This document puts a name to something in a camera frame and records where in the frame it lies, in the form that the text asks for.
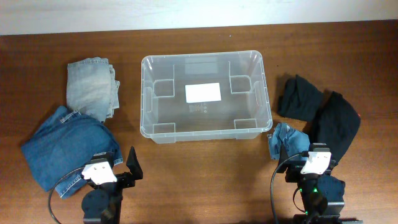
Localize blue cloth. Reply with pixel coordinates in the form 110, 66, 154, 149
267, 123, 310, 160

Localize black garment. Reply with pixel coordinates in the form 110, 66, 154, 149
277, 75, 323, 121
309, 91, 361, 163

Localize dark blue jeans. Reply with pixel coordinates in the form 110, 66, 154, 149
21, 106, 123, 199

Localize light washed jeans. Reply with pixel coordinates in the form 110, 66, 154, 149
66, 57, 120, 123

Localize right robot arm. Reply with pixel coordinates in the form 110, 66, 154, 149
273, 143, 363, 224

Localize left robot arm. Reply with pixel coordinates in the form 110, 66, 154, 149
81, 147, 143, 224

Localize clear plastic storage bin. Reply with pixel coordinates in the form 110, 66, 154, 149
140, 50, 273, 144

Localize white label in bin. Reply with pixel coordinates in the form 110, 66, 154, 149
185, 83, 221, 103

